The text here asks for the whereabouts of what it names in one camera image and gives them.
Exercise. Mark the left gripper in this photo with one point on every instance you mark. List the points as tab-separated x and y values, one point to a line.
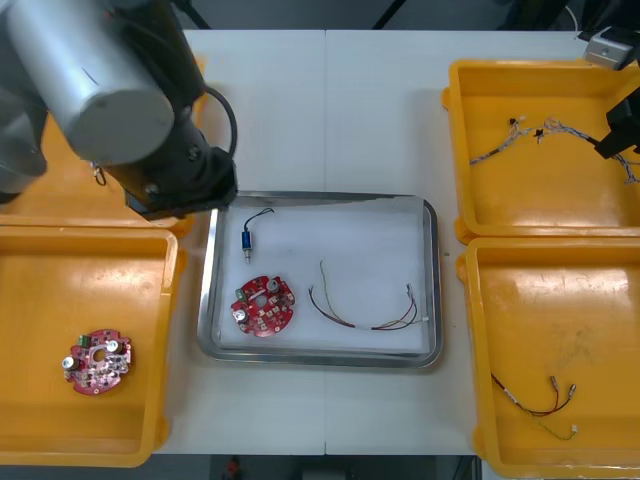
190	185

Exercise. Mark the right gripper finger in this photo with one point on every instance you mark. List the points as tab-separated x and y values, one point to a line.
627	116
617	144

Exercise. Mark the blue label solenoid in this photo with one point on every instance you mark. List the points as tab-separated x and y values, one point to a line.
246	241

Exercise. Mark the round red circuit board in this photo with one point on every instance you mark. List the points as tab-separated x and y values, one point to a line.
262	310
97	367

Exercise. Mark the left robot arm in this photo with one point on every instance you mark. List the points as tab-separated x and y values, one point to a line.
75	65

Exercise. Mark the yellow-orange plastic bin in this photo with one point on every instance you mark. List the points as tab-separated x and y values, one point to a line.
550	190
60	200
510	310
125	280

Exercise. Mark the steel tray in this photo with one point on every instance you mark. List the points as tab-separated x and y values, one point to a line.
209	300

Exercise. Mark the black stand leg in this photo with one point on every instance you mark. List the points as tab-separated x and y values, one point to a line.
386	15
200	21

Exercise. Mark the red-black harness with terminals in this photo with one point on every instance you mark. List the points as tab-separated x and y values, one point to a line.
510	396

